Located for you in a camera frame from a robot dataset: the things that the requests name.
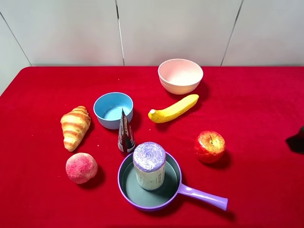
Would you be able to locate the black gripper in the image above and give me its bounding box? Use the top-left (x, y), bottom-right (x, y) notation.
top-left (285, 126), bottom-right (304, 152)

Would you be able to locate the purple garbage bag roll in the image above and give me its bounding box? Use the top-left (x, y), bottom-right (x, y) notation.
top-left (133, 142), bottom-right (166, 190)

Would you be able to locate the red tablecloth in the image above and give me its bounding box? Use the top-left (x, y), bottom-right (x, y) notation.
top-left (0, 66), bottom-right (304, 228)

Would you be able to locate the red toy apple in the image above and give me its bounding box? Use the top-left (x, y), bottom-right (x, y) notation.
top-left (194, 131), bottom-right (226, 164)

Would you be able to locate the yellow toy banana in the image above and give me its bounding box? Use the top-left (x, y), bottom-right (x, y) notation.
top-left (148, 94), bottom-right (199, 124)

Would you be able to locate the purple toy frying pan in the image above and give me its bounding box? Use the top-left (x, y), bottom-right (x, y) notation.
top-left (117, 153), bottom-right (228, 211)

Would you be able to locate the pink bowl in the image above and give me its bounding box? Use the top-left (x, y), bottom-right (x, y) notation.
top-left (158, 58), bottom-right (204, 95)

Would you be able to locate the dark cone snack packet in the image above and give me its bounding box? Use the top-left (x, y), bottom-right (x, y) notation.
top-left (118, 109), bottom-right (135, 153)

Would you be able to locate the blue bowl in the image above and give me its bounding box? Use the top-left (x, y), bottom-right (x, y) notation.
top-left (93, 92), bottom-right (133, 130)

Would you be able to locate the pink toy peach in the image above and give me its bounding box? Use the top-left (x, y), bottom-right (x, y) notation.
top-left (66, 152), bottom-right (98, 184)

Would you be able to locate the toy croissant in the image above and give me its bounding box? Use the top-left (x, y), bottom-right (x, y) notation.
top-left (60, 106), bottom-right (91, 152)

